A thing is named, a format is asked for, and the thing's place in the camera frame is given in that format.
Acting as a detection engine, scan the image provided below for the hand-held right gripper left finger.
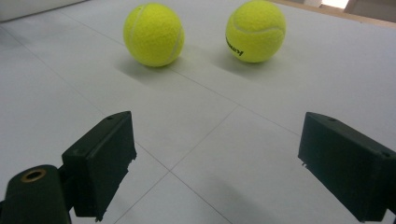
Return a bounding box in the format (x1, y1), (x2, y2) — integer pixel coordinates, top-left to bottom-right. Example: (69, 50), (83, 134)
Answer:
(61, 110), (138, 222)

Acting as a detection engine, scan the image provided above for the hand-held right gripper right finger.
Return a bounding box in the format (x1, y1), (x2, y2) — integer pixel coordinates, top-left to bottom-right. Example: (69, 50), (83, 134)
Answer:
(297, 111), (396, 223)

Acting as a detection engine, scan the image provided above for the plain yellow tennis ball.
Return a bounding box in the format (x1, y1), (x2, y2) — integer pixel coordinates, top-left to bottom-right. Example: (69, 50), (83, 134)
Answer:
(122, 2), (186, 68)

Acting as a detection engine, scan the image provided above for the yellow tennis ball black print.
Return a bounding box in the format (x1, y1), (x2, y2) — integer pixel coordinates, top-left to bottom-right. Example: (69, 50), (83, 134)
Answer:
(225, 0), (287, 63)

